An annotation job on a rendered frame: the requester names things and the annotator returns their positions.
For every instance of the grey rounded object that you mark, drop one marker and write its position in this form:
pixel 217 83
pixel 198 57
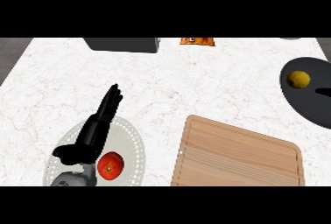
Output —
pixel 291 38

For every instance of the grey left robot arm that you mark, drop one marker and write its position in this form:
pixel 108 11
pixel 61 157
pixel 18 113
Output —
pixel 74 178

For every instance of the dark grey appliance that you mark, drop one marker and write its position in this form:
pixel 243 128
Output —
pixel 123 44

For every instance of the orange packet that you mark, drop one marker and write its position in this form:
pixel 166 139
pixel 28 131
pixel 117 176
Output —
pixel 197 41

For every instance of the pale wooden cutting board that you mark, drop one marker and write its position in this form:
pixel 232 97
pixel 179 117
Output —
pixel 240 154

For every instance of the red tomato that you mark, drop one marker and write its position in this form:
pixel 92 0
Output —
pixel 111 165

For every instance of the dark grey pan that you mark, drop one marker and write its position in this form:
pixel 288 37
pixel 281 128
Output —
pixel 308 99

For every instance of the white perforated round placemat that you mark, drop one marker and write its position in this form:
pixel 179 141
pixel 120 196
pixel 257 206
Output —
pixel 129 140

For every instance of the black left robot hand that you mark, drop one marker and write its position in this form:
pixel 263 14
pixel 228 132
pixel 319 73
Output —
pixel 92 137

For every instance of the yellow lemon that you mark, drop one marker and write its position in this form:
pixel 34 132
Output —
pixel 299 79

